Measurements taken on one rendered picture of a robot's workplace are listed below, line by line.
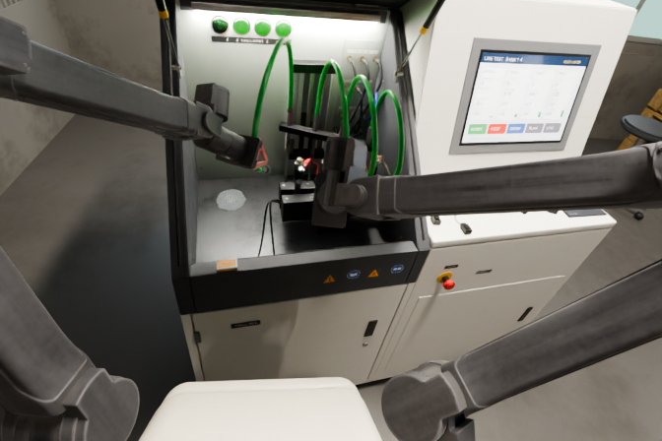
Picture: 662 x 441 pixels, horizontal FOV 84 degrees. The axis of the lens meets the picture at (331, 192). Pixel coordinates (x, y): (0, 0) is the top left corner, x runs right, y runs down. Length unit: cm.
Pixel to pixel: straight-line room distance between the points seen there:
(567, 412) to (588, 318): 182
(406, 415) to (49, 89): 52
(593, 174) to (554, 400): 186
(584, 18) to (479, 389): 118
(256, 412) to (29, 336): 22
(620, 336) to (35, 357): 54
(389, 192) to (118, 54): 331
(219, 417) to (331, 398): 10
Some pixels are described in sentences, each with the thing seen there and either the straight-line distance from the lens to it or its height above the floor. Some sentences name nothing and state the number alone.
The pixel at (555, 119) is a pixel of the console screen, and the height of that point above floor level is 122.
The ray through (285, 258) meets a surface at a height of 95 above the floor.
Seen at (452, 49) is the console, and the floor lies 141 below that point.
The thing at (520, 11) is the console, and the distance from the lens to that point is 127.
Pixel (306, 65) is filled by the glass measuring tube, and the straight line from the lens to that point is 121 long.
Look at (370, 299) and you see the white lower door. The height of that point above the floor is 73.
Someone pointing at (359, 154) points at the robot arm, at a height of 139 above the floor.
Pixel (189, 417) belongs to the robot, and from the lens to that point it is 38.
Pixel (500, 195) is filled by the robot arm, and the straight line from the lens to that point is 47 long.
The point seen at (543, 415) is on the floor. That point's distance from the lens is 218.
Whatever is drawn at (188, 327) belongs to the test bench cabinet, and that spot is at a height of 73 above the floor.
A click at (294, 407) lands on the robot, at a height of 135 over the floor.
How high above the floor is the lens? 171
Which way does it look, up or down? 39 degrees down
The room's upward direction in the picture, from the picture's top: 9 degrees clockwise
